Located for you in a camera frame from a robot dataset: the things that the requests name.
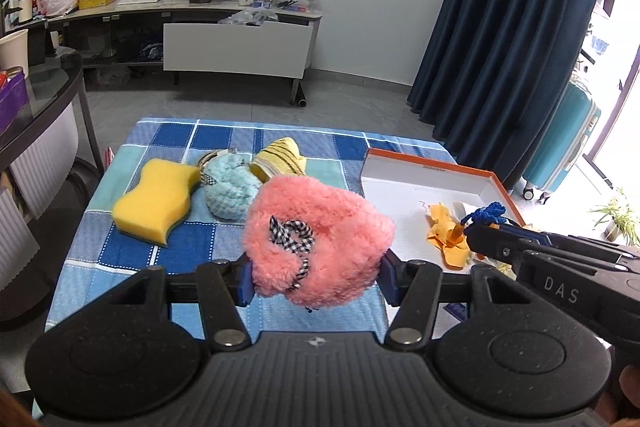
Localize blue checked tablecloth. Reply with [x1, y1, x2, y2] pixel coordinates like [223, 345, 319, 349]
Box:
[45, 117, 459, 341]

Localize white paper cup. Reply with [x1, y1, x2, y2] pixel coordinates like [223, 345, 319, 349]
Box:
[0, 28, 30, 76]

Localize purple box tray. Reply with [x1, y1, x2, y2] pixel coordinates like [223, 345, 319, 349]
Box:
[0, 69, 29, 133]

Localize blue braided cord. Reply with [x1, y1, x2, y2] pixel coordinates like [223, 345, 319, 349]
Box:
[460, 202, 507, 228]

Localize white shelving unit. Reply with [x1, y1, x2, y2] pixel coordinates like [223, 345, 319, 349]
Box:
[580, 0, 619, 73]

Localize teal suitcase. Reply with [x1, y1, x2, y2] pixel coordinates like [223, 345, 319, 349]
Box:
[522, 79, 603, 206]

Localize small black box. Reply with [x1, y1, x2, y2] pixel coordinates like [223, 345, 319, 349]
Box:
[27, 23, 51, 64]

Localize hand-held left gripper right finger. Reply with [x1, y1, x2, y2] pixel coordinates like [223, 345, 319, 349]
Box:
[381, 252, 521, 352]

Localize pink fluffy slipper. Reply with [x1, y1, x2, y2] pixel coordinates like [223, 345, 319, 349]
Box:
[241, 175, 396, 313]

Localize small outdoor plant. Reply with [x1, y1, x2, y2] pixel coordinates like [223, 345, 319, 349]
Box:
[589, 187, 640, 251]

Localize white cabinet drawer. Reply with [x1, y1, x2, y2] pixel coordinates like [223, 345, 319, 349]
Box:
[162, 19, 321, 83]

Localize yellow sponge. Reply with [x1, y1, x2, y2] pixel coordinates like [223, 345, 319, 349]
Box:
[112, 158, 201, 249]

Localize yellow cloth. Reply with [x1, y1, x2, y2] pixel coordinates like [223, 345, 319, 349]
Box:
[426, 202, 474, 271]

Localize dark round object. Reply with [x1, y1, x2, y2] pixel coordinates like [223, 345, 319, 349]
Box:
[57, 157, 105, 228]

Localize orange rimmed white box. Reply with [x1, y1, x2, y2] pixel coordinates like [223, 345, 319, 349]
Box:
[359, 148, 529, 281]

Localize dark blue curtain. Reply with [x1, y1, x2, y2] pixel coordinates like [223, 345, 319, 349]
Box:
[406, 0, 621, 190]

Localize teal fluffy slipper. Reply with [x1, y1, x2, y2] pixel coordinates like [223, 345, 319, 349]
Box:
[202, 153, 264, 222]

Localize person's right hand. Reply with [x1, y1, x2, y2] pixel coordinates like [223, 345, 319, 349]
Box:
[595, 363, 640, 427]

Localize clear plastic bags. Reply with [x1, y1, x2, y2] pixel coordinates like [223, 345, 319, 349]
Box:
[218, 8, 279, 29]

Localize yellow striped sock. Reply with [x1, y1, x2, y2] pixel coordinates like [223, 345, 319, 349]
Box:
[250, 137, 307, 184]

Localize grey television cabinet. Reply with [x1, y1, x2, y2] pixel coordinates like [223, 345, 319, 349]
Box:
[35, 0, 325, 108]

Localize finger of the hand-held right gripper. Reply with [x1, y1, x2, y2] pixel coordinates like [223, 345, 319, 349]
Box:
[502, 223, 639, 258]
[463, 224, 534, 266]

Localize dark glass side table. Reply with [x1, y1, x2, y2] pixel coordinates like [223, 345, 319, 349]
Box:
[0, 49, 106, 324]

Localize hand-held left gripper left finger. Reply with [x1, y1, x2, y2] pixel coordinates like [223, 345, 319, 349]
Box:
[119, 257, 254, 354]

